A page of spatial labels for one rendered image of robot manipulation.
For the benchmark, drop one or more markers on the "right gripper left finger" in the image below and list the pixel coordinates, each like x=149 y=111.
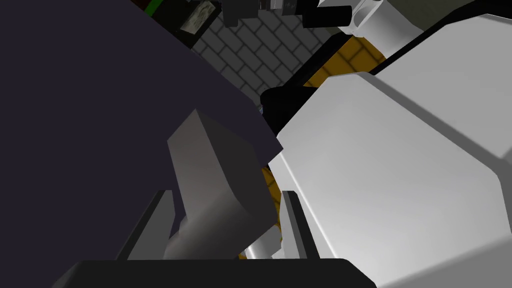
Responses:
x=154 y=232

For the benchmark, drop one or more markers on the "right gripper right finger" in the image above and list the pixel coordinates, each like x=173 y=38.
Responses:
x=295 y=232

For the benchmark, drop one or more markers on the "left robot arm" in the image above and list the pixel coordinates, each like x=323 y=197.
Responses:
x=376 y=18

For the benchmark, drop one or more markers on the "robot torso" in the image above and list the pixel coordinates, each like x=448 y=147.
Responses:
x=380 y=168

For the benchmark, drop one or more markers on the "dark cupboard door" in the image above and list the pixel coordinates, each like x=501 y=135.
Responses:
x=80 y=120

